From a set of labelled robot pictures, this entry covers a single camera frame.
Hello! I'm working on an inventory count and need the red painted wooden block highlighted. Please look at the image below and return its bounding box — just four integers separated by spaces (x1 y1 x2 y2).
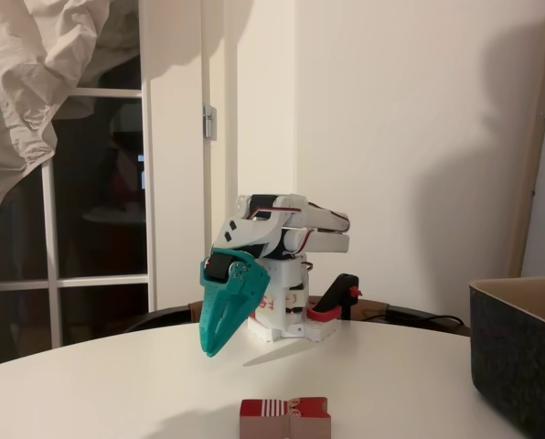
239 396 333 439

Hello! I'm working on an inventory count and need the dark grey felt basket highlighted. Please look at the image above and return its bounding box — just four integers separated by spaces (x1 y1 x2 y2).
467 275 545 439

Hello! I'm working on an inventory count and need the dark wooden chair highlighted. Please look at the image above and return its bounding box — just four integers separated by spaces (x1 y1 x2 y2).
124 296 473 339

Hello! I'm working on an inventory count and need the black clamp red jaw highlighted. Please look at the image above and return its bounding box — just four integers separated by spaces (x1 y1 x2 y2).
305 273 363 324

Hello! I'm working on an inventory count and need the white glazed door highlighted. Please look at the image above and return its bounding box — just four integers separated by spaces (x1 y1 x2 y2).
0 0 238 369

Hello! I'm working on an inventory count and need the metal door hinge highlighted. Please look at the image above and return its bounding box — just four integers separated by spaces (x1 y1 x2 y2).
202 103 219 141

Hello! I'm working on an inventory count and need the beige crumpled curtain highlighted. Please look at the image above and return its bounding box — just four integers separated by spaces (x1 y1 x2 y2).
0 0 142 241

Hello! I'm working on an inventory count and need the light wooden frame post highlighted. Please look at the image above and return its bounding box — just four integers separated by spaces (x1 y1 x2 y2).
504 0 545 278

